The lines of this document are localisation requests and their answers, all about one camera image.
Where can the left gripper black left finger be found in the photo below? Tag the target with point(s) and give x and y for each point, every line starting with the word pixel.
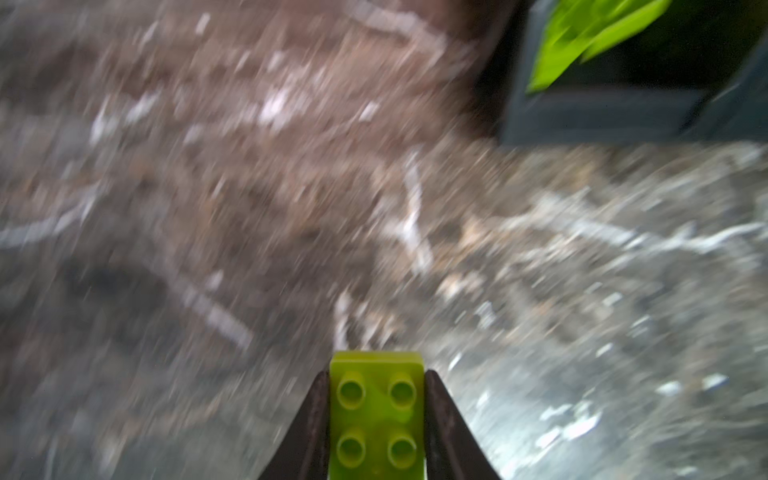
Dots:
pixel 303 454

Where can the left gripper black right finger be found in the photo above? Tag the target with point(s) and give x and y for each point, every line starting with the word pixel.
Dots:
pixel 452 452

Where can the green lego mid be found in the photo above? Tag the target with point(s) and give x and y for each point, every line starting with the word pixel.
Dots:
pixel 377 415

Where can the green lego top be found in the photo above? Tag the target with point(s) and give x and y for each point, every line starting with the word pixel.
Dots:
pixel 581 30

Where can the black bin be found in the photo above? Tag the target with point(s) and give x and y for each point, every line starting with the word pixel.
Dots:
pixel 698 73

